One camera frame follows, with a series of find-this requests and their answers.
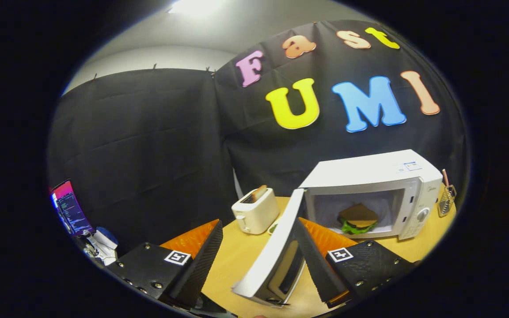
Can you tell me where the white and blue object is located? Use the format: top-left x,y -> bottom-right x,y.
84,227 -> 119,265

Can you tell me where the toy sandwich with lettuce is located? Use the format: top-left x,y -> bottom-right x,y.
338,203 -> 379,235

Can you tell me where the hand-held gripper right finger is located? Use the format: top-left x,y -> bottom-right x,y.
291,218 -> 416,310

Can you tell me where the wire mesh holder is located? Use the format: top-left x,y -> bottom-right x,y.
438,185 -> 457,217

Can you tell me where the cream toaster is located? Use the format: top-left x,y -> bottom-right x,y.
231,188 -> 280,235

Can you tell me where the white microwave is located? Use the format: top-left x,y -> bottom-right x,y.
232,149 -> 444,308

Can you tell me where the computer screen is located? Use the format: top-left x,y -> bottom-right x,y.
50,179 -> 95,237

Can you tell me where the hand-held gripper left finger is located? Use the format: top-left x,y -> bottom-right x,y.
103,220 -> 223,310

